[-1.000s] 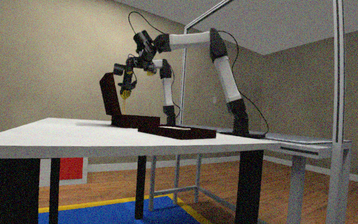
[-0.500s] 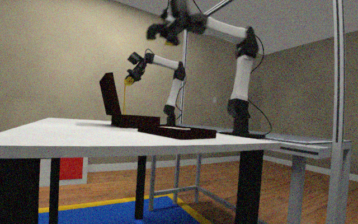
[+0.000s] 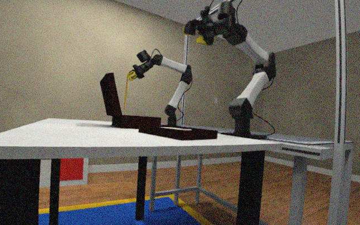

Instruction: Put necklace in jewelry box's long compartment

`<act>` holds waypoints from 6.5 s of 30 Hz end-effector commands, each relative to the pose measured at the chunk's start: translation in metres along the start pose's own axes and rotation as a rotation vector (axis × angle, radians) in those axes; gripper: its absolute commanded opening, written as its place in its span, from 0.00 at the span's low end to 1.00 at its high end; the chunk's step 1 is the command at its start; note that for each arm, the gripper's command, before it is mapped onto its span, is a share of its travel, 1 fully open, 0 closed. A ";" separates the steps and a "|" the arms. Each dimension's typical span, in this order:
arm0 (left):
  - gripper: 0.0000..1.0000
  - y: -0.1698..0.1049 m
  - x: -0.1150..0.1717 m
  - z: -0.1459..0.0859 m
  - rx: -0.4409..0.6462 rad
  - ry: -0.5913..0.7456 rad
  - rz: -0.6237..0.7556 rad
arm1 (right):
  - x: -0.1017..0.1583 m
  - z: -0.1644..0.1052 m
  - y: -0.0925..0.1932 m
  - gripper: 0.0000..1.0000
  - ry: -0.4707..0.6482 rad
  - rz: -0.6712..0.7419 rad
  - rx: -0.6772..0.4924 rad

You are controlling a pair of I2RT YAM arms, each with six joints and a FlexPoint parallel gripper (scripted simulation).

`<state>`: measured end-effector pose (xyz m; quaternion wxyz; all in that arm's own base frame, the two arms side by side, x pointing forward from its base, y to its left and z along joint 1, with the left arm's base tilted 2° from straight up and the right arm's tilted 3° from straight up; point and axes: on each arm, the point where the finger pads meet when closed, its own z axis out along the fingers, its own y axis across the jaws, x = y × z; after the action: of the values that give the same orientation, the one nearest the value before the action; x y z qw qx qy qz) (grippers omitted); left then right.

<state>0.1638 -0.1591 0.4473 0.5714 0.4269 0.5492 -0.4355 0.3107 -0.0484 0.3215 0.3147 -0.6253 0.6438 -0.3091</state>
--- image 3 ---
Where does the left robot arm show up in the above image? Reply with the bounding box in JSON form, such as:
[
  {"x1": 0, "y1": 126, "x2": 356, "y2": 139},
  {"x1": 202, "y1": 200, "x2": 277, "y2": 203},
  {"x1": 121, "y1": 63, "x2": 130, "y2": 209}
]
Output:
[{"x1": 200, "y1": 2, "x2": 276, "y2": 138}]

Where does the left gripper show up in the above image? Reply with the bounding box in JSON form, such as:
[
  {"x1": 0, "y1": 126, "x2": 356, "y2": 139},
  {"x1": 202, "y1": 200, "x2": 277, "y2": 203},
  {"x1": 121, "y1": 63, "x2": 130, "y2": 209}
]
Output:
[{"x1": 183, "y1": 19, "x2": 219, "y2": 46}]

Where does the grey slotted aluminum rail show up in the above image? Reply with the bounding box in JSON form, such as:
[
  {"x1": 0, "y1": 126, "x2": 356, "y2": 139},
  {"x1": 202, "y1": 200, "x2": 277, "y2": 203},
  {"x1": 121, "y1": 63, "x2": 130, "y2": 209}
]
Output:
[{"x1": 269, "y1": 142, "x2": 333, "y2": 160}]

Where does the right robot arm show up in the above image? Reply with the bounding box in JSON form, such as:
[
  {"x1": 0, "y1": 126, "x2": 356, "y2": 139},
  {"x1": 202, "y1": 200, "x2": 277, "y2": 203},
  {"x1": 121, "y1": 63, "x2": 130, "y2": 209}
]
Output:
[{"x1": 136, "y1": 50, "x2": 192, "y2": 126}]

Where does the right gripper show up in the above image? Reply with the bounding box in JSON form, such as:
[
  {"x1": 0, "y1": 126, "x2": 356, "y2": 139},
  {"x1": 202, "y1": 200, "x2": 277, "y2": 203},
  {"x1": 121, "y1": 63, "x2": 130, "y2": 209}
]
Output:
[{"x1": 127, "y1": 64, "x2": 146, "y2": 80}]

